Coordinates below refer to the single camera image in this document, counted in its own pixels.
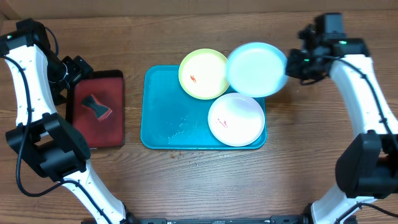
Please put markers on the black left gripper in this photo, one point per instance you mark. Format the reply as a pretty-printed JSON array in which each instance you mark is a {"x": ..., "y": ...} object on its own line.
[{"x": 79, "y": 67}]

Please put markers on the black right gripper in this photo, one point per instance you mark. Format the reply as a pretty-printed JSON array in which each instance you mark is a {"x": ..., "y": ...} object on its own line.
[{"x": 293, "y": 59}]

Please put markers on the light blue plate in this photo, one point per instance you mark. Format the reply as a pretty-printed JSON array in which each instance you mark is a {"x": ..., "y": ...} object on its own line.
[{"x": 256, "y": 69}]

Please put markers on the black and pink sponge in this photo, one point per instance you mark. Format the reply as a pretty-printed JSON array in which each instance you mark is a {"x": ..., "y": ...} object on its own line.
[{"x": 100, "y": 110}]

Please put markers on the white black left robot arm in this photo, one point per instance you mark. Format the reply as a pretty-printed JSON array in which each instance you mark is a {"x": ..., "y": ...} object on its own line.
[{"x": 43, "y": 139}]

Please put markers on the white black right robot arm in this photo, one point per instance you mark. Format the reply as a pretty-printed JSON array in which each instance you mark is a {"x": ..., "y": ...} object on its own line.
[{"x": 367, "y": 170}]

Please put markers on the dark red-lined small tray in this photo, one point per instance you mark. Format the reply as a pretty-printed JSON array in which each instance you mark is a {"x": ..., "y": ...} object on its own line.
[{"x": 108, "y": 88}]

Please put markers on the teal plastic tray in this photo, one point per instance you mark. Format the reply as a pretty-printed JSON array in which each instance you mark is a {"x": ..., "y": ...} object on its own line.
[{"x": 174, "y": 120}]

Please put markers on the white pink plate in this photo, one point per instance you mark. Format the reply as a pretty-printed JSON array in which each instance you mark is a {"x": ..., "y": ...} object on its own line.
[{"x": 236, "y": 120}]

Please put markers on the yellow-green plate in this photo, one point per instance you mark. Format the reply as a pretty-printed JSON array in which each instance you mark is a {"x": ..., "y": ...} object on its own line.
[{"x": 202, "y": 74}]

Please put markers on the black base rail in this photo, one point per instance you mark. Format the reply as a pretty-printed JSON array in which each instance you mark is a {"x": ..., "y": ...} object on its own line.
[{"x": 275, "y": 219}]

